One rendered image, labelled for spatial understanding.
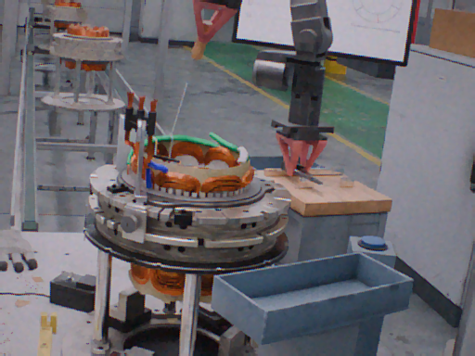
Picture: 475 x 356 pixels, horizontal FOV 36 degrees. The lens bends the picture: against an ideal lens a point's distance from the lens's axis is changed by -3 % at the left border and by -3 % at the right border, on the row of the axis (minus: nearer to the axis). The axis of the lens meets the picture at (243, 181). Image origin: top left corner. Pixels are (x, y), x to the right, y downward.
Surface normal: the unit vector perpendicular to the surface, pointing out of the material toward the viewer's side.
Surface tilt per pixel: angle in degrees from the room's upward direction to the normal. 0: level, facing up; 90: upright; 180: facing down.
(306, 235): 90
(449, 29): 90
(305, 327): 90
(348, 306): 90
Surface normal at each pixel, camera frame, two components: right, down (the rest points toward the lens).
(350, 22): -0.18, 0.12
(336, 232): 0.44, 0.29
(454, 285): -0.96, -0.04
